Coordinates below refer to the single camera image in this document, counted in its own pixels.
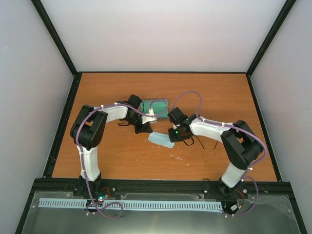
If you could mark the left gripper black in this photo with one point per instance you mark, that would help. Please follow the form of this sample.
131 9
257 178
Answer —
143 128

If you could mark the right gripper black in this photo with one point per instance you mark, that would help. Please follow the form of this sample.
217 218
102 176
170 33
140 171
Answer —
174 139

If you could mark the light blue cleaning cloth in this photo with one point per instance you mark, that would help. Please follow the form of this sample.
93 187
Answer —
160 139

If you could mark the grey-green glasses case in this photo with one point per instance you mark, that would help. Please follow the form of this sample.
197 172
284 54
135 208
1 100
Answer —
159 106

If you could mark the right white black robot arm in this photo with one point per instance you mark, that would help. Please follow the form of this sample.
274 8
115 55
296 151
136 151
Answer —
240 143

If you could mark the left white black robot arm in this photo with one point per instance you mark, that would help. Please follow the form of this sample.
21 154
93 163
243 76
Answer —
88 130

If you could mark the black aviator sunglasses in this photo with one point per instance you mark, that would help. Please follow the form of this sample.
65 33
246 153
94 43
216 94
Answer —
202 142

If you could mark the clear acrylic cover plate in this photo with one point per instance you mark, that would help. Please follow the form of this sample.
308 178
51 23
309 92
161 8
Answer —
265 214

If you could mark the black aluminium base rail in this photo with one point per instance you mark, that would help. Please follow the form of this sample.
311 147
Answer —
117 187

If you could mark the light blue slotted cable duct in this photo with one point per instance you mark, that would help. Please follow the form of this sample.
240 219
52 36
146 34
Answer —
135 205

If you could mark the left black frame post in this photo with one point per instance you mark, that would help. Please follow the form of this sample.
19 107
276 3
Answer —
54 35

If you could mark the black frame post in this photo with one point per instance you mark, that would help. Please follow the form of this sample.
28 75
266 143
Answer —
54 35
281 17

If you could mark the right black frame post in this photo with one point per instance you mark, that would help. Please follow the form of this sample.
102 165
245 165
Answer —
281 17

